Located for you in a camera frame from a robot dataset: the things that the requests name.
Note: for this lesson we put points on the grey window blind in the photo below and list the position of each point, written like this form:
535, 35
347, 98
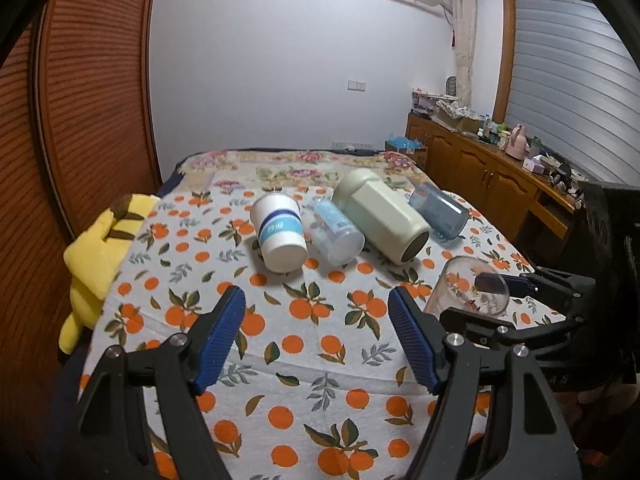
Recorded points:
575, 87

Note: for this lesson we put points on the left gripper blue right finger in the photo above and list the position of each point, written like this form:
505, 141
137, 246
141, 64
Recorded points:
420, 336

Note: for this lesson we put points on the cream faceted mug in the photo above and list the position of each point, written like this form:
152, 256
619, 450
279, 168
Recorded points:
385, 217

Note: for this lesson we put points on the white wall switch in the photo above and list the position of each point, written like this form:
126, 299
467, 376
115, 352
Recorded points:
355, 85

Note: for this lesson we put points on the pink thermos jug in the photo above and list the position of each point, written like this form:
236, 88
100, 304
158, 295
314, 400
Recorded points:
517, 145

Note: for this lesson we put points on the blue item box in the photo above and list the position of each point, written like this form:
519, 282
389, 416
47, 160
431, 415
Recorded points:
413, 149

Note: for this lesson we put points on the beige floral curtain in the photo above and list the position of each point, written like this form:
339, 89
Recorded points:
464, 17

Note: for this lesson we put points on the cardboard box with cloth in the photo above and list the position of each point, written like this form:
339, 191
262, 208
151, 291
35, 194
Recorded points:
459, 119

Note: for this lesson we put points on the clear glass red characters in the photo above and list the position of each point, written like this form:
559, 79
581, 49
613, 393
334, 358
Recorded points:
470, 285

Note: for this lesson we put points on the brown louvered wardrobe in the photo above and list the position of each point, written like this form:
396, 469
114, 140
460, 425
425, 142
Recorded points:
76, 134

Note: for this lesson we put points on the yellow plush toy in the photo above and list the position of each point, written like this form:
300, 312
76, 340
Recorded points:
93, 260

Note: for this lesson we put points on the floral bed blanket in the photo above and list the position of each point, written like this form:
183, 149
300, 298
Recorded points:
272, 170

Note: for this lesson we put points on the tissue box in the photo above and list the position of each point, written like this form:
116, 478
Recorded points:
534, 165

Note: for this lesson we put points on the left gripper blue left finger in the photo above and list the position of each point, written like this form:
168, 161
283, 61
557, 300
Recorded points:
213, 335

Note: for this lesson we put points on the white wall socket strip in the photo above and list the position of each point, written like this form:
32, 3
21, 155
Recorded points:
351, 146

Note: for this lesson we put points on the wooden sideboard cabinet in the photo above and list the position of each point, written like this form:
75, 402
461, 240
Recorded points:
537, 218

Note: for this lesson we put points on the blue translucent plastic cup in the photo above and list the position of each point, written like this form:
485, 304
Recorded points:
443, 214

